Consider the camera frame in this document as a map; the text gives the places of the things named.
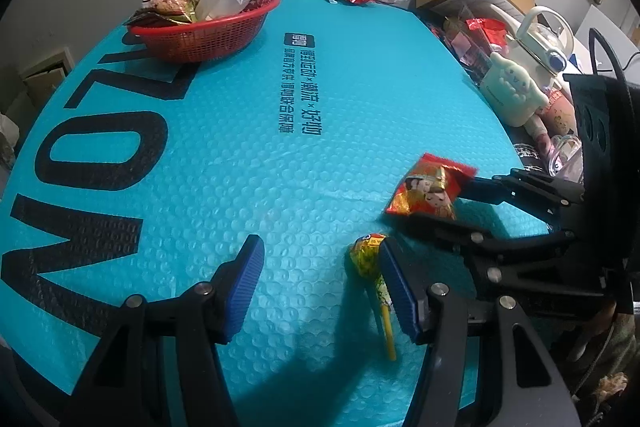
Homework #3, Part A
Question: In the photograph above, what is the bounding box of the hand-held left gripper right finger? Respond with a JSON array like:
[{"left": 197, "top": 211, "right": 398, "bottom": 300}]
[{"left": 377, "top": 237, "right": 583, "bottom": 427}]

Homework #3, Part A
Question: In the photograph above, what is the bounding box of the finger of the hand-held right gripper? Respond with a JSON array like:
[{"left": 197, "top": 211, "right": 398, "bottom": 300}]
[
  {"left": 395, "top": 212, "right": 621, "bottom": 313},
  {"left": 462, "top": 167, "right": 586, "bottom": 220}
]

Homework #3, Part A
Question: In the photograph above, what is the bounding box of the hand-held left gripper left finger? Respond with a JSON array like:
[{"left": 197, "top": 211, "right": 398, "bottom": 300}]
[{"left": 60, "top": 234, "right": 266, "bottom": 427}]

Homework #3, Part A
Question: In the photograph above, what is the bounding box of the yellow lollipop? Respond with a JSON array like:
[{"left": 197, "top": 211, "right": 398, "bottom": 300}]
[{"left": 348, "top": 233, "right": 398, "bottom": 362}]

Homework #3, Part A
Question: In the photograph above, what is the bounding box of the small red candy packet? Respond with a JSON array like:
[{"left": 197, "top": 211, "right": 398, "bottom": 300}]
[{"left": 385, "top": 153, "right": 477, "bottom": 222}]

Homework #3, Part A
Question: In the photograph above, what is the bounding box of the red plastic basket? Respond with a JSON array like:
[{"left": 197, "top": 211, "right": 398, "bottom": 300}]
[{"left": 124, "top": 0, "right": 281, "bottom": 65}]

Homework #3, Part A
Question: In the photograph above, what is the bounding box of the clear plastic cup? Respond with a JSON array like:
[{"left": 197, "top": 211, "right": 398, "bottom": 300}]
[{"left": 547, "top": 134, "right": 583, "bottom": 178}]

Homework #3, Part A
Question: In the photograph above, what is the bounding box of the pink printed cup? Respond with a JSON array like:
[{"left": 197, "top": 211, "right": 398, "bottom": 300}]
[{"left": 542, "top": 89, "right": 576, "bottom": 132}]

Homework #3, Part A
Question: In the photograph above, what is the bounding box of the white board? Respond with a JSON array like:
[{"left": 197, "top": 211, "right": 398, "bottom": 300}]
[{"left": 575, "top": 4, "right": 640, "bottom": 68}]

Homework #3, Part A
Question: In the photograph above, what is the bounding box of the pale green plush toy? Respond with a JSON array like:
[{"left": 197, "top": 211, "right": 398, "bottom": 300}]
[{"left": 479, "top": 52, "right": 553, "bottom": 128}]

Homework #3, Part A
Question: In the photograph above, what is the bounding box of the white kettle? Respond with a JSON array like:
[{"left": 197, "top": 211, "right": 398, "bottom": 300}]
[{"left": 492, "top": 6, "right": 576, "bottom": 72}]

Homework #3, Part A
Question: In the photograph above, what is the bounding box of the teal bubble mat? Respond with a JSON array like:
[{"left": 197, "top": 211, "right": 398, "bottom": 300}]
[{"left": 0, "top": 0, "right": 546, "bottom": 427}]

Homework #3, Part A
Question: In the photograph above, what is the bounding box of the red gift packet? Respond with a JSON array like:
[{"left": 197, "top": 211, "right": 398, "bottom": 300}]
[{"left": 465, "top": 18, "right": 508, "bottom": 52}]

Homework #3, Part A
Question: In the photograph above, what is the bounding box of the wall access panel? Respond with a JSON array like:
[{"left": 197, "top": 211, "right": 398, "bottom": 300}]
[{"left": 20, "top": 49, "right": 76, "bottom": 108}]

